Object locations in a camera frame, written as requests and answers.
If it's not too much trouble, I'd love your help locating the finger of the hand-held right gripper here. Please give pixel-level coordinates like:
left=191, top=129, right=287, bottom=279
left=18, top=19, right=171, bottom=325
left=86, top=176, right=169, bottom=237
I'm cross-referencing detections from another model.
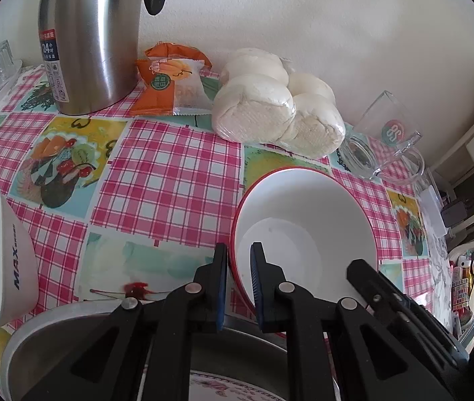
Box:
left=346, top=259, right=470, bottom=371

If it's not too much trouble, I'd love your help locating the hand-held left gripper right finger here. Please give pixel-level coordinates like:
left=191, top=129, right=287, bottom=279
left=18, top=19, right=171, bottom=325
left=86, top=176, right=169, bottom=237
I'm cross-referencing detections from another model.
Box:
left=249, top=241, right=443, bottom=401

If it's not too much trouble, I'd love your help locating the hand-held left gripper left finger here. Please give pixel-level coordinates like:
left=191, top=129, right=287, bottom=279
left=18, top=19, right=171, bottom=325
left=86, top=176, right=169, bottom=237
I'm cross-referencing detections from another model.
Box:
left=20, top=242, right=229, bottom=401

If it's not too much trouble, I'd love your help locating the pink floral round plate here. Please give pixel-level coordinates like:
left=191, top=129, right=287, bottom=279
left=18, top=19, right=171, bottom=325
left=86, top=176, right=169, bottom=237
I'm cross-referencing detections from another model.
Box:
left=189, top=368, right=333, bottom=401

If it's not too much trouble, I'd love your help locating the strawberry print bowl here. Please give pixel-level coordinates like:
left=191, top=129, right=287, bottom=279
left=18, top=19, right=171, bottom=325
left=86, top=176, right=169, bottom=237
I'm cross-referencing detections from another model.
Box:
left=229, top=166, right=379, bottom=339

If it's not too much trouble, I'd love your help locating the round metal basin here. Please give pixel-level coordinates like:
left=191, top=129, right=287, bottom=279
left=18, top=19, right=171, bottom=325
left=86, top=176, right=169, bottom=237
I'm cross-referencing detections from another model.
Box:
left=1, top=298, right=338, bottom=401

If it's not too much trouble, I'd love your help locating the colourful snack tube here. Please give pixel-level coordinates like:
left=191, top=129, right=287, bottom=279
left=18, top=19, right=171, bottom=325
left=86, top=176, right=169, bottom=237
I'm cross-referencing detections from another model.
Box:
left=450, top=255, right=474, bottom=330

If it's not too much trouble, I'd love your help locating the black charger adapter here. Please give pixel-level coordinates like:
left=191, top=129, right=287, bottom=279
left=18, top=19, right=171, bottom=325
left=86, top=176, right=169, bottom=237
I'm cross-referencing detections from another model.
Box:
left=441, top=198, right=470, bottom=229

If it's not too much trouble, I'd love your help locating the pink checked tablecloth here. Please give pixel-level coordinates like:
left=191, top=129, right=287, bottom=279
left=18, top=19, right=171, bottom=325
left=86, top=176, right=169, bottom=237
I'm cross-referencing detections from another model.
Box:
left=0, top=64, right=471, bottom=401

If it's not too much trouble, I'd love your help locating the clear glass mug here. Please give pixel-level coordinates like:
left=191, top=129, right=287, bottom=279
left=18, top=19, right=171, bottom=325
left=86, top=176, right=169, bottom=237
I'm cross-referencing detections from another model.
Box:
left=337, top=90, right=425, bottom=184

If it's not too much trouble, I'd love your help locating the bag of steamed buns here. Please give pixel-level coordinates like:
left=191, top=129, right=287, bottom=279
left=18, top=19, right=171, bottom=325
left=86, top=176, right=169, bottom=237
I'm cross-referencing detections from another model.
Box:
left=211, top=47, right=347, bottom=160

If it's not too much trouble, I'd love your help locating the orange snack packet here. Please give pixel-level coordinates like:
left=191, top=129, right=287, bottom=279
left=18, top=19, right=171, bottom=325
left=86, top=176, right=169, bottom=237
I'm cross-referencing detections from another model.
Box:
left=144, top=43, right=212, bottom=72
left=130, top=58, right=213, bottom=117

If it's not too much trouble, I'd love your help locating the stainless steel thermos jug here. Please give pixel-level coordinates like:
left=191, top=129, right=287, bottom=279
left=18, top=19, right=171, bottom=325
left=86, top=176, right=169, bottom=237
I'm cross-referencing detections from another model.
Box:
left=37, top=0, right=175, bottom=117

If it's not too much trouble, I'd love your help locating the clear glass tumbler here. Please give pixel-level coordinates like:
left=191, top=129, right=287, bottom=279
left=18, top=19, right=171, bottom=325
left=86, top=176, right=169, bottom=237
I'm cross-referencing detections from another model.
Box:
left=0, top=39, right=24, bottom=88

